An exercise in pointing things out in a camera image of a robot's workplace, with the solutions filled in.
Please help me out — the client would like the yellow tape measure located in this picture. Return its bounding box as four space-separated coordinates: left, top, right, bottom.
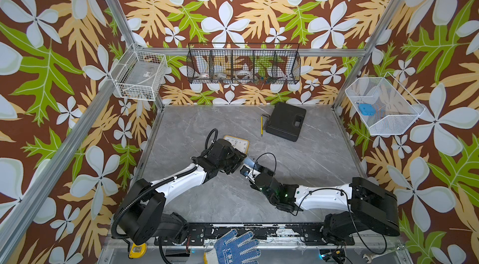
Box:
128 244 147 259

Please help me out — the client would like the green circuit board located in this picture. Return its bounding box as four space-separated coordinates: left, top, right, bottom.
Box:
319 249 346 264

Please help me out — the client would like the white wire basket right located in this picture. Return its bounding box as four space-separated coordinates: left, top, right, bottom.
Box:
345 73 425 136

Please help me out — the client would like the blue white knit glove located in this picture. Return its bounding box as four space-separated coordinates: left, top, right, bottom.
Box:
203 229 261 264

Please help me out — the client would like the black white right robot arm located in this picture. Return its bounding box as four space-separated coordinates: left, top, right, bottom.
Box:
240 164 400 244

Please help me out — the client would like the yellow square alarm clock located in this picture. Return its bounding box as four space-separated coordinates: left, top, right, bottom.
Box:
223 135 249 154

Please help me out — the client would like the white wire basket left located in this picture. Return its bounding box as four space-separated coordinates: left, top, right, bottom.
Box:
111 46 168 101

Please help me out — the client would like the black plastic tool case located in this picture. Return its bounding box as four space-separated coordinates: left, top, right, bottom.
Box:
264 102 307 142

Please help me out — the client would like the blue object in basket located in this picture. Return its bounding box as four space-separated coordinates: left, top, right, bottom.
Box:
358 103 376 116

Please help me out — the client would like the black wire basket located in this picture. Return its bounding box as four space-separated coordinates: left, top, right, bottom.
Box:
185 42 301 85

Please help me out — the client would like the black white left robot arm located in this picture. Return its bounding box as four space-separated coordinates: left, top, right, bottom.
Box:
111 139 247 245

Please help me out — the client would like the silver open-end wrench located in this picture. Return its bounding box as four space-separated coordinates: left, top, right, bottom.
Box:
362 254 379 264

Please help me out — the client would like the white wire basket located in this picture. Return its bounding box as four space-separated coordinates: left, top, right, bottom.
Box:
111 46 168 101
345 73 425 136

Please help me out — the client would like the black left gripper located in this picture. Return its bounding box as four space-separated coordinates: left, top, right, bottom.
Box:
216 147 247 173

